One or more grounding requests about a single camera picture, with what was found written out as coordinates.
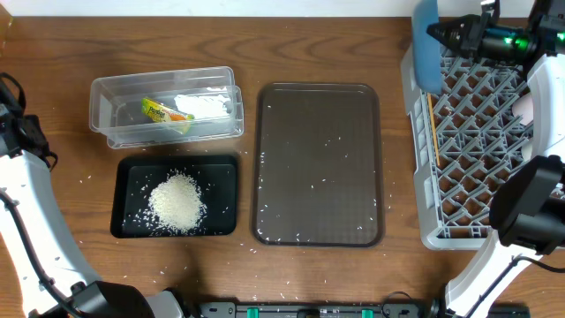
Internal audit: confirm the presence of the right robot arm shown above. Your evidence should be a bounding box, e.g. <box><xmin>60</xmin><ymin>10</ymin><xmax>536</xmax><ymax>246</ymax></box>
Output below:
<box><xmin>426</xmin><ymin>1</ymin><xmax>564</xmax><ymax>317</ymax></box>

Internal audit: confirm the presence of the clear plastic bin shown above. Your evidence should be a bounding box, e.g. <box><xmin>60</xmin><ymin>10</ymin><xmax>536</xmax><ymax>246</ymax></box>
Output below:
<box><xmin>89</xmin><ymin>66</ymin><xmax>245</xmax><ymax>149</ymax></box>

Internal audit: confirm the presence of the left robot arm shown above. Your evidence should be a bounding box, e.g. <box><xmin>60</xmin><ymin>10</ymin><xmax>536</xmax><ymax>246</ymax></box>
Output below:
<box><xmin>1</xmin><ymin>73</ymin><xmax>190</xmax><ymax>318</ymax></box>

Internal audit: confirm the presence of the pile of white rice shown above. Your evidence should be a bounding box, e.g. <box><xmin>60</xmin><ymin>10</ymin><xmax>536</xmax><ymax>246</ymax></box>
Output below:
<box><xmin>134</xmin><ymin>170</ymin><xmax>207</xmax><ymax>235</ymax></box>

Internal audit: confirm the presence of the dark blue plate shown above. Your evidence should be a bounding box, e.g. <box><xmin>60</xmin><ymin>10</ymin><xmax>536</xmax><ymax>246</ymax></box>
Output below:
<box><xmin>411</xmin><ymin>0</ymin><xmax>442</xmax><ymax>95</ymax></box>

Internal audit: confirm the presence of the brown serving tray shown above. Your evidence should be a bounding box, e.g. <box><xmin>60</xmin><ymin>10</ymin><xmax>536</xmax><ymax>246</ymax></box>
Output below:
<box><xmin>252</xmin><ymin>83</ymin><xmax>385</xmax><ymax>248</ymax></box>

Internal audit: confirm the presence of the grey dishwasher rack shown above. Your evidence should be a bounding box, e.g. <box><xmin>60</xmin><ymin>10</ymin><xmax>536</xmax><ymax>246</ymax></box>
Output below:
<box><xmin>401</xmin><ymin>45</ymin><xmax>534</xmax><ymax>250</ymax></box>

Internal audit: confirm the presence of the pink cup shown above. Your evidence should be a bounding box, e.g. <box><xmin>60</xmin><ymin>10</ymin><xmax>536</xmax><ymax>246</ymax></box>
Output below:
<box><xmin>512</xmin><ymin>93</ymin><xmax>533</xmax><ymax>126</ymax></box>

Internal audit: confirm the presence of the white cup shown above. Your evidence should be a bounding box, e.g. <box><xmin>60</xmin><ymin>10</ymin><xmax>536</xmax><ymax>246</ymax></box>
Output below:
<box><xmin>521</xmin><ymin>140</ymin><xmax>532</xmax><ymax>162</ymax></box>

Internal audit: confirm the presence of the wooden chopstick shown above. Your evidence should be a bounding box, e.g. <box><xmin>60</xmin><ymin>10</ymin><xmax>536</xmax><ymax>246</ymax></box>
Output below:
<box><xmin>426</xmin><ymin>93</ymin><xmax>441</xmax><ymax>166</ymax></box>

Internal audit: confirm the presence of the black tray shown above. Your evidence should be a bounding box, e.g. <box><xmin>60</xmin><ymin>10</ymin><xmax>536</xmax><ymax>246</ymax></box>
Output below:
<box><xmin>110</xmin><ymin>155</ymin><xmax>237</xmax><ymax>239</ymax></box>

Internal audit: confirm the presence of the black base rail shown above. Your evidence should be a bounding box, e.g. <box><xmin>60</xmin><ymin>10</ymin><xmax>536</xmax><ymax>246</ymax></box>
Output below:
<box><xmin>197</xmin><ymin>302</ymin><xmax>455</xmax><ymax>318</ymax></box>

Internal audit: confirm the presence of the white green wrapper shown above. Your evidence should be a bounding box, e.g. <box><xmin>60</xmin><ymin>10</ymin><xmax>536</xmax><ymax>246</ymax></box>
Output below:
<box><xmin>141</xmin><ymin>97</ymin><xmax>194</xmax><ymax>134</ymax></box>

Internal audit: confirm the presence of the white paper napkin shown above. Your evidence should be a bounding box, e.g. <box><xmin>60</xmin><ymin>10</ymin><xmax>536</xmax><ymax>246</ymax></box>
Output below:
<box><xmin>174</xmin><ymin>95</ymin><xmax>230</xmax><ymax>119</ymax></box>

